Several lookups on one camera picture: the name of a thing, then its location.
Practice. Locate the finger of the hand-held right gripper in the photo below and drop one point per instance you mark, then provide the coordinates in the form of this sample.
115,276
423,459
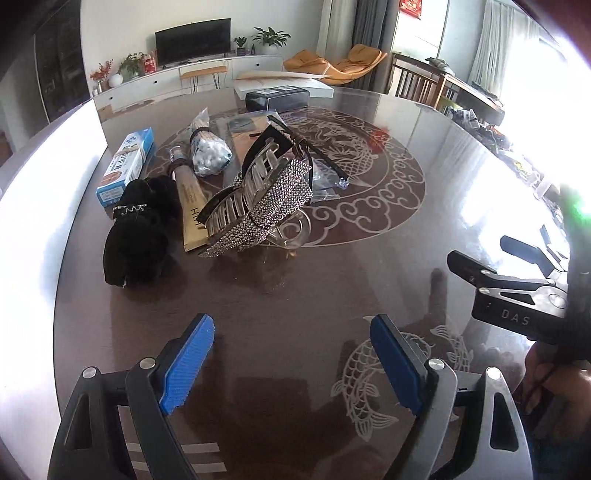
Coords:
503,304
531,251

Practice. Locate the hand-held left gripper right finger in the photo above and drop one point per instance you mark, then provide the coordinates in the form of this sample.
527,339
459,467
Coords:
397,364

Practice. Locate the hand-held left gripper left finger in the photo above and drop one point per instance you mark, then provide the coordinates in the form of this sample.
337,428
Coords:
189,364

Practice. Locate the long tan paper package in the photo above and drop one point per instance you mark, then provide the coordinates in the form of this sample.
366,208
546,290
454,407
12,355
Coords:
191,207

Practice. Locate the person's right hand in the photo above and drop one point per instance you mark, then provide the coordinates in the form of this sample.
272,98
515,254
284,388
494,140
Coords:
563,383

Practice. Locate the black plush cloth bundle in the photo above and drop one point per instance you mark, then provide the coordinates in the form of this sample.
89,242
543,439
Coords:
134,240

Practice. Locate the dark wooden side table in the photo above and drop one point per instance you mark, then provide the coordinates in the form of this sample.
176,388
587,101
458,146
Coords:
471,97

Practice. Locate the rhinestone hair claw clip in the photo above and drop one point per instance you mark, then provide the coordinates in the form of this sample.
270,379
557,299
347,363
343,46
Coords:
268,203

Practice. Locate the dark wooden chair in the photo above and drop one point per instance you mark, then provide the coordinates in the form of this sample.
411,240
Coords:
415,83

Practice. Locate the blue and white carton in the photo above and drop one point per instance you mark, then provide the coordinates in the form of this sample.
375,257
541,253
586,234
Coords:
124,166

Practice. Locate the white sheer curtain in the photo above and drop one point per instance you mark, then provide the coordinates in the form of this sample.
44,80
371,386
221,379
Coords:
508,41

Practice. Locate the thin black headband in bag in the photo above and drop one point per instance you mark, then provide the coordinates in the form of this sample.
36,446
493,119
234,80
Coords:
323,159

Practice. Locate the orange lounge chair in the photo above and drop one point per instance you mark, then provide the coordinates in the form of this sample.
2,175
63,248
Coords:
351,64

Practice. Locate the grey curtain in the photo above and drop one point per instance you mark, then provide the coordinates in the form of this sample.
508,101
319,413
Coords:
369,27

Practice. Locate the white television cabinet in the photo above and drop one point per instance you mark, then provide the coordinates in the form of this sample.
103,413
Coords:
138,90

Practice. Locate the black rectangular box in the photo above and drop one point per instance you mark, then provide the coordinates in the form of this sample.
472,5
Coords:
277,99

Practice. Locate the flat white box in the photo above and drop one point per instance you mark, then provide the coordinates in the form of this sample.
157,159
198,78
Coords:
295,86

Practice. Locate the wooden top stool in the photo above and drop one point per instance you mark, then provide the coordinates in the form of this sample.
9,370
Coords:
203,71

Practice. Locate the round white vase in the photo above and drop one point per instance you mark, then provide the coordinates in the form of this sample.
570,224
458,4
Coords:
115,80

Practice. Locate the long pale wooden slat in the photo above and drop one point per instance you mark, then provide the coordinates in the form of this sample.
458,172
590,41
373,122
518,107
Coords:
286,74

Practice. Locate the red gift box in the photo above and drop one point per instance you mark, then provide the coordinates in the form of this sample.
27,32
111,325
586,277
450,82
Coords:
149,64

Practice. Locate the red flowers in vase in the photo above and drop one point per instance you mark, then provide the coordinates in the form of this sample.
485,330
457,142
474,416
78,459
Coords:
101,74

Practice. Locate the bushy green potted plant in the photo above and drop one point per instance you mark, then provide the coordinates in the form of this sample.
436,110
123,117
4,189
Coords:
131,64

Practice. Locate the flat screen television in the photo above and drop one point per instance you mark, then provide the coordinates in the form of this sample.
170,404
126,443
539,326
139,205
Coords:
194,41

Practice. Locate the small green potted plant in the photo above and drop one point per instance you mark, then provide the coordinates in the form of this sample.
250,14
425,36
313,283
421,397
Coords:
240,44

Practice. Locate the dark glass cabinet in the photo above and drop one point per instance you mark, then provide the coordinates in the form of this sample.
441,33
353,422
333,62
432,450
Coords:
62,64

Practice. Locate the large green potted plant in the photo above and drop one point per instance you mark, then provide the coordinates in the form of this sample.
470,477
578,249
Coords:
270,39

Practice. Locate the red wall calendar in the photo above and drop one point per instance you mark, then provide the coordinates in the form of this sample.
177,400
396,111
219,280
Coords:
411,7

